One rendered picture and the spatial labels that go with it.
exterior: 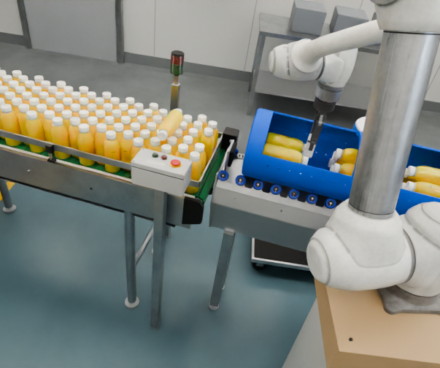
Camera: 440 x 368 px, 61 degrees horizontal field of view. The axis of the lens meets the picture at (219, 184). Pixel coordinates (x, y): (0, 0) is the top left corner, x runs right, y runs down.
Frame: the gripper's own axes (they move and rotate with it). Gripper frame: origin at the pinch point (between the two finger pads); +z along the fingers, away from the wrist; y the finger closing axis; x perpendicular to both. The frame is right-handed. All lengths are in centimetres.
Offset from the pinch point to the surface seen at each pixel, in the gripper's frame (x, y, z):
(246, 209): 18.1, -9.1, 31.6
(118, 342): 65, -39, 116
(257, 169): 17.2, -9.2, 10.3
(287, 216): 0.6, -8.6, 30.0
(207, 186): 36.5, -6.6, 27.0
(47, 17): 313, 283, 72
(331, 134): -8.8, 17.0, 1.7
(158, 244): 50, -26, 49
